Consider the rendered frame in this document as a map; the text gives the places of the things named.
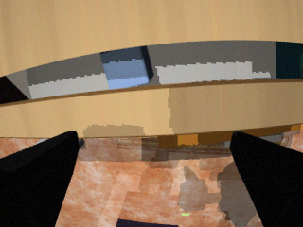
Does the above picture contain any blue cube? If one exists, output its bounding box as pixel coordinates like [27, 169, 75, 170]
[99, 45, 152, 90]

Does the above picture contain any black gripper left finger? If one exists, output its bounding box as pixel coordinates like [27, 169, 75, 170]
[0, 130, 80, 227]

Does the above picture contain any orange rectangular block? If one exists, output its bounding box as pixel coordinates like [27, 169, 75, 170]
[156, 125, 303, 148]

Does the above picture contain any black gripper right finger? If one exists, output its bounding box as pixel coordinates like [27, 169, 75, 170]
[230, 131, 303, 227]

